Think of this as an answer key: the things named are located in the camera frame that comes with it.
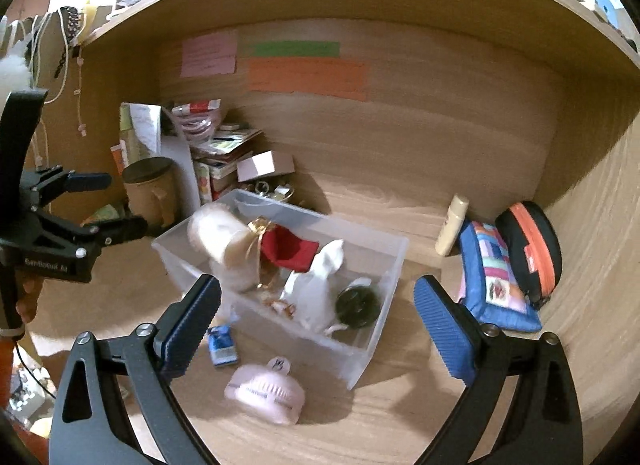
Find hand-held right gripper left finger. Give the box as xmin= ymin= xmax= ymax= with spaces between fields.
xmin=48 ymin=273 xmax=222 ymax=465

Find clear plastic storage bin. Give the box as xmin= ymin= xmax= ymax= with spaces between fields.
xmin=151 ymin=188 xmax=410 ymax=391

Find hanging white cord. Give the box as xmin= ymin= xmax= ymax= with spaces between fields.
xmin=30 ymin=10 xmax=87 ymax=171

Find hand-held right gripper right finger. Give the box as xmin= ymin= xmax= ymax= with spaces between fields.
xmin=414 ymin=274 xmax=585 ymax=465

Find brown mug with lid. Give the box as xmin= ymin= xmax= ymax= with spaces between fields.
xmin=121 ymin=156 xmax=177 ymax=238

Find white figurine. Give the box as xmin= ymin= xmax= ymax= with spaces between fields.
xmin=280 ymin=239 xmax=348 ymax=337

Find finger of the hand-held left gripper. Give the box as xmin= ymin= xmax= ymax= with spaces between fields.
xmin=20 ymin=165 xmax=113 ymax=211
xmin=37 ymin=215 xmax=149 ymax=256

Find wooden desktop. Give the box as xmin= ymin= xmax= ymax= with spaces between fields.
xmin=20 ymin=165 xmax=640 ymax=465

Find small clear bowl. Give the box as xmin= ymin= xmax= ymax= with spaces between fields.
xmin=250 ymin=180 xmax=296 ymax=203

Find translucent plastic cup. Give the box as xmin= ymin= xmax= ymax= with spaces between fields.
xmin=187 ymin=202 xmax=253 ymax=266

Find cream small bottle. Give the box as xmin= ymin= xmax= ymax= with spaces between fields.
xmin=434 ymin=194 xmax=471 ymax=257

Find orange paper sheet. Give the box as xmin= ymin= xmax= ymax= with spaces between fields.
xmin=247 ymin=58 xmax=370 ymax=102

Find red pouch with gold ribbon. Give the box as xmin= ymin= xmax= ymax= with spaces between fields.
xmin=247 ymin=216 xmax=321 ymax=291

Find pale pink handheld fan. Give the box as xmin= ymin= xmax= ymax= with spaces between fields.
xmin=224 ymin=356 xmax=307 ymax=426

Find green paper strip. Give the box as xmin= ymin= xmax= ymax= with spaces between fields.
xmin=252 ymin=40 xmax=342 ymax=58

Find person's left hand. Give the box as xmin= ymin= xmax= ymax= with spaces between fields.
xmin=15 ymin=277 xmax=42 ymax=327

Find black and orange case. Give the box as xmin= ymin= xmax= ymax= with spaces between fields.
xmin=495 ymin=201 xmax=563 ymax=310

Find fruit print box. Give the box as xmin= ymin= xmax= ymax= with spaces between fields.
xmin=194 ymin=160 xmax=216 ymax=206

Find translucent round plastic container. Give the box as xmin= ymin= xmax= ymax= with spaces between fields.
xmin=212 ymin=240 xmax=263 ymax=293

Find white paper sheets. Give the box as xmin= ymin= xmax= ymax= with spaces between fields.
xmin=120 ymin=102 xmax=201 ymax=206

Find blue patchwork pouch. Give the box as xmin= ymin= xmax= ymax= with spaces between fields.
xmin=457 ymin=219 xmax=543 ymax=333

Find black round disc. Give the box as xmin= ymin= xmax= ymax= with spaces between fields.
xmin=335 ymin=277 xmax=382 ymax=330

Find pink cardboard box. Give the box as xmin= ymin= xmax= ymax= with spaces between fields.
xmin=236 ymin=150 xmax=296 ymax=183

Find small blue box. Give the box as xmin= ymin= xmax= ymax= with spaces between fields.
xmin=207 ymin=325 xmax=240 ymax=367

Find pink sticky note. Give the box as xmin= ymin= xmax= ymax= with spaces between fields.
xmin=180 ymin=30 xmax=238 ymax=78

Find stack of books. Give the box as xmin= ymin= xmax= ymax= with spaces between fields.
xmin=170 ymin=99 xmax=263 ymax=166

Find orange label squeeze tube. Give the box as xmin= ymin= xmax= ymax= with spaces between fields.
xmin=82 ymin=205 xmax=126 ymax=226

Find black hairbrush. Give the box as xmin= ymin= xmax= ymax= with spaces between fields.
xmin=55 ymin=6 xmax=83 ymax=78

